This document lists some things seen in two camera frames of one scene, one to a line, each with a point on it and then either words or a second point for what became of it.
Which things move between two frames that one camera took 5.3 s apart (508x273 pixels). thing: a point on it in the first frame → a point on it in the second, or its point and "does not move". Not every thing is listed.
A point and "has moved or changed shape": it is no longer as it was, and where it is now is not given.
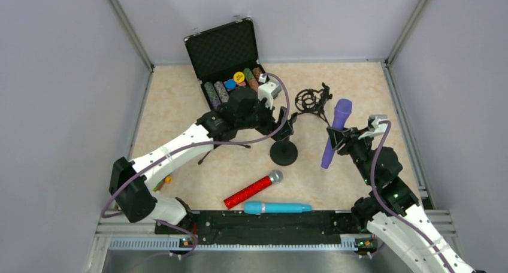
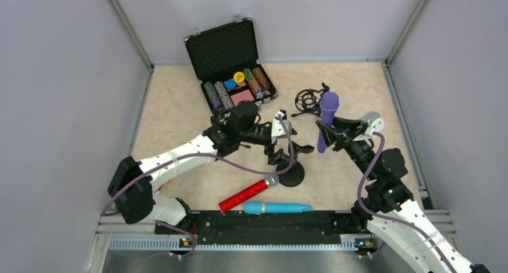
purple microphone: (342, 111) → (329, 104)
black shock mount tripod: (313, 101) does not move
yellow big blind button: (238, 76) does not move
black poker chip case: (225, 58) does not move
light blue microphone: (257, 208) does not move
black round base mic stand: (284, 152) has moved or changed shape
